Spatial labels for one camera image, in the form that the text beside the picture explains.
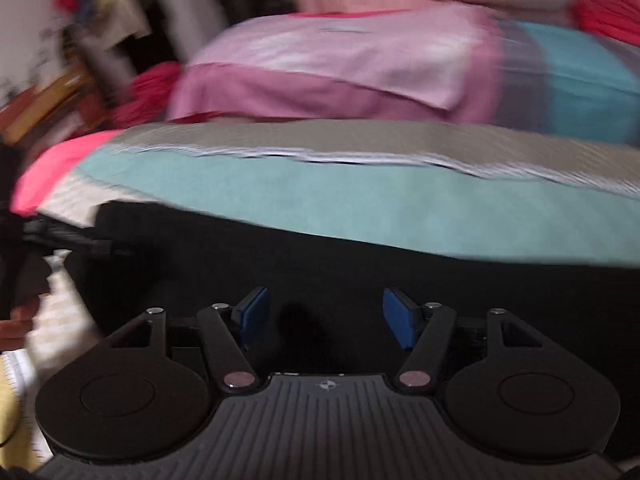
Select red folded cloth stack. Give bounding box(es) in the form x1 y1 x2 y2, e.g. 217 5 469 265
572 0 640 47

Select red blanket pile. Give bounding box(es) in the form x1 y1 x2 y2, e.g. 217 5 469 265
113 62 182 128

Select black knit pants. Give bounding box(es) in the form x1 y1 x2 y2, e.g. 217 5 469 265
64 199 640 461

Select pink bed sheet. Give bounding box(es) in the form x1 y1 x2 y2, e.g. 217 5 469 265
10 130 122 217

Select blue grey striped pillow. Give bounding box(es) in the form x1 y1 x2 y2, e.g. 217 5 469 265
492 20 639 146

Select pink floral pillow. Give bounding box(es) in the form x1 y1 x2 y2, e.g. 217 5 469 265
167 2 502 122

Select wooden shelf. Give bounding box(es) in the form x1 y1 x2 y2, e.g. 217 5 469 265
1 64 96 146

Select patterned zigzag quilt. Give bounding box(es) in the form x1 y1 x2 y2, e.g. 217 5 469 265
1 120 639 479

